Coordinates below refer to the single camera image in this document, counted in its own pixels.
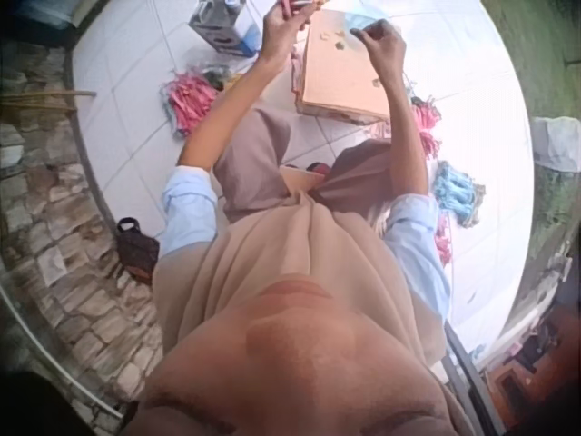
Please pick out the person's right hand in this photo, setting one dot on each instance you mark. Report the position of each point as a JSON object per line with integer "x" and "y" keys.
{"x": 386, "y": 47}

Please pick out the blue grey carton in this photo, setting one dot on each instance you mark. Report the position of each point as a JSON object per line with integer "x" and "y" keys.
{"x": 227, "y": 27}

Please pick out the red small object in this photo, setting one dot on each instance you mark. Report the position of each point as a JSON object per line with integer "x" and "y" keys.
{"x": 318, "y": 169}

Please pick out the small paper scraps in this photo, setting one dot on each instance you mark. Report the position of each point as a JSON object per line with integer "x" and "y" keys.
{"x": 333, "y": 38}

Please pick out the blue paper tassel bundle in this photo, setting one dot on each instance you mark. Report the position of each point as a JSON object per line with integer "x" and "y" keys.
{"x": 456, "y": 193}

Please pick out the wooden broom stick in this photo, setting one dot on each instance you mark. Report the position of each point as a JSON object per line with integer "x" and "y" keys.
{"x": 50, "y": 99}

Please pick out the person's legs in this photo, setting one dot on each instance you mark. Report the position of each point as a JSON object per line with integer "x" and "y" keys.
{"x": 254, "y": 154}

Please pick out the large pink paper tassel bundle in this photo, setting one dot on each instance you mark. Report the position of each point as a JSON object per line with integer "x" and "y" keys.
{"x": 188, "y": 100}

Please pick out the brown cardboard box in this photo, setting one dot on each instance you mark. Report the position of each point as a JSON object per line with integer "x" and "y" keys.
{"x": 340, "y": 77}

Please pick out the black patterned bag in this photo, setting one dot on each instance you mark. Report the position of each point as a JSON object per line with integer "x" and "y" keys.
{"x": 136, "y": 250}

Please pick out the white sack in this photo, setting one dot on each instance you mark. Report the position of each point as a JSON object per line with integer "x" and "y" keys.
{"x": 558, "y": 143}

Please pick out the person's left hand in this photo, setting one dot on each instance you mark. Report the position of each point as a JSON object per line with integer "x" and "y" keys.
{"x": 281, "y": 32}

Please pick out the light blue paper sheet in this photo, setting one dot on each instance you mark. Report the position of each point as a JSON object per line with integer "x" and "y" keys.
{"x": 363, "y": 19}

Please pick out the small pink paper tassel bundle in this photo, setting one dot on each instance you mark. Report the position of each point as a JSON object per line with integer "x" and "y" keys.
{"x": 442, "y": 238}

